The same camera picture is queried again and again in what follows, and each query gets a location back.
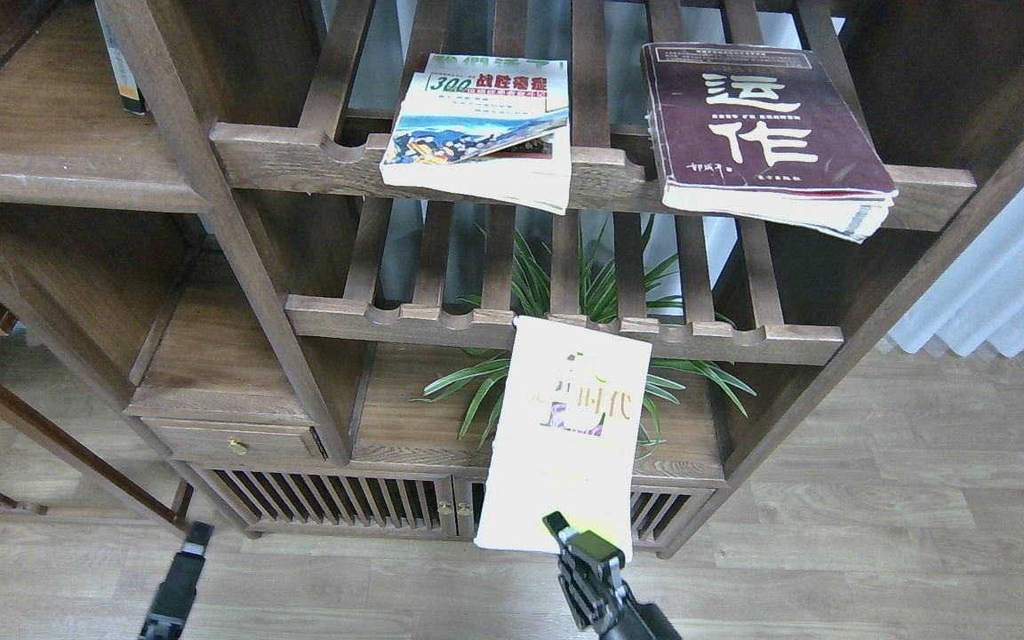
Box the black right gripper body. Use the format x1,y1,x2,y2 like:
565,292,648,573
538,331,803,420
596,600,683,640

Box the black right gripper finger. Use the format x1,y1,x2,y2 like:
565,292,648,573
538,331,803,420
543,511,629,632

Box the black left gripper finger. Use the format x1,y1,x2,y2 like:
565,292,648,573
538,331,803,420
139,522,214,639

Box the yellow green book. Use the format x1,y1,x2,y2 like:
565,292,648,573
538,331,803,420
473,316,652,558

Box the upright book on shelf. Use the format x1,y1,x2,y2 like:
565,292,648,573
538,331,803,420
96,1,150,115

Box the brass drawer knob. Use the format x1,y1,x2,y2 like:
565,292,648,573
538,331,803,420
227,437,249,455

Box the green spider plant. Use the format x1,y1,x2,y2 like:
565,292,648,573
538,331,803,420
419,232,756,460

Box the dark wooden bookshelf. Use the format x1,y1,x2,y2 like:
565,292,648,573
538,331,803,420
0,1,1024,558

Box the white blue 300 book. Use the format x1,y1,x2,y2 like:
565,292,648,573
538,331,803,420
380,53,572,215

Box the maroon book white characters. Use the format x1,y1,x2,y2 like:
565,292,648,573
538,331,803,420
641,42,898,243

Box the white curtain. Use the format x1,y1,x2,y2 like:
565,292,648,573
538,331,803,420
886,187,1024,357

